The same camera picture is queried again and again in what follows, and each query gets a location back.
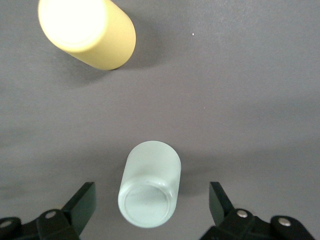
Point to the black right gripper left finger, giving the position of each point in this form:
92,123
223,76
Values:
80,210

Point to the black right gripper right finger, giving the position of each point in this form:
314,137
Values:
222,212

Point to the pale green plastic cup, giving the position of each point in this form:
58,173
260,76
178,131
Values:
147,190

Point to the yellow plastic cup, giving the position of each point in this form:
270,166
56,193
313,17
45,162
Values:
100,40

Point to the dark grey table mat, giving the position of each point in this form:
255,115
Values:
225,100

